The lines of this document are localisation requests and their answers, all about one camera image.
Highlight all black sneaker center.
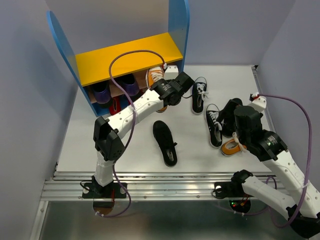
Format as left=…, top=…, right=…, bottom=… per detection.
left=152, top=120, right=178, bottom=167

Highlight left red sneaker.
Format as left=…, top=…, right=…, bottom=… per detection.
left=108, top=96, right=122, bottom=116

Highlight purple boot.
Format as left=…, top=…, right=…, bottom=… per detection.
left=91, top=81, right=112, bottom=109
left=119, top=73, right=140, bottom=97

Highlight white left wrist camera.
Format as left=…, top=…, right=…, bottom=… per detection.
left=163, top=65, right=179, bottom=80

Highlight left purple boot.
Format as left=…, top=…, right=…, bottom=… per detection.
left=91, top=81, right=112, bottom=109

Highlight black sneaker white laces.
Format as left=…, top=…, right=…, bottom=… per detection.
left=205, top=103, right=223, bottom=148
left=191, top=76, right=209, bottom=115

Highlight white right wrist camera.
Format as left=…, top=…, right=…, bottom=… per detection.
left=248, top=92, right=267, bottom=113

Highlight orange sneaker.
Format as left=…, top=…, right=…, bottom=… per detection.
left=145, top=65, right=169, bottom=113
left=220, top=132, right=247, bottom=157

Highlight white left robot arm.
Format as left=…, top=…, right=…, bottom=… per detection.
left=82, top=72, right=195, bottom=199

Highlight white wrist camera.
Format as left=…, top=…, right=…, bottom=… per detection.
left=248, top=92, right=267, bottom=113
left=163, top=65, right=179, bottom=80

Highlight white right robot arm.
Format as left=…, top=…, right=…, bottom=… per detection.
left=212, top=106, right=320, bottom=239

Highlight aluminium rail base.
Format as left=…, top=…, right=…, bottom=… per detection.
left=39, top=171, right=286, bottom=202

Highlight all black sneaker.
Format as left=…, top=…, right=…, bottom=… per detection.
left=152, top=120, right=178, bottom=167
left=217, top=98, right=243, bottom=138

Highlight all black sneaker right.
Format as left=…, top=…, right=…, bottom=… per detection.
left=217, top=98, right=243, bottom=138

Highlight blue yellow shoe shelf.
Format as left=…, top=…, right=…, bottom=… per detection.
left=46, top=0, right=190, bottom=116

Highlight right purple boot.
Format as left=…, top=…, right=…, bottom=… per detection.
left=119, top=73, right=140, bottom=97

